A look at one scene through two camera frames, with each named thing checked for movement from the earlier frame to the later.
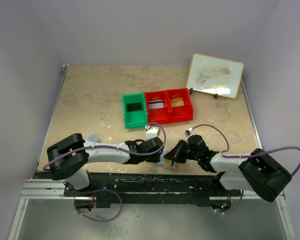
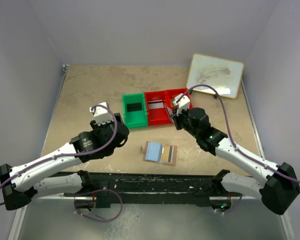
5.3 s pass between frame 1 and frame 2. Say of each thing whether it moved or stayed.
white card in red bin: stayed
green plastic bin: stayed
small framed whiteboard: stayed
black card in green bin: stayed
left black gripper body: moved
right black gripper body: moved
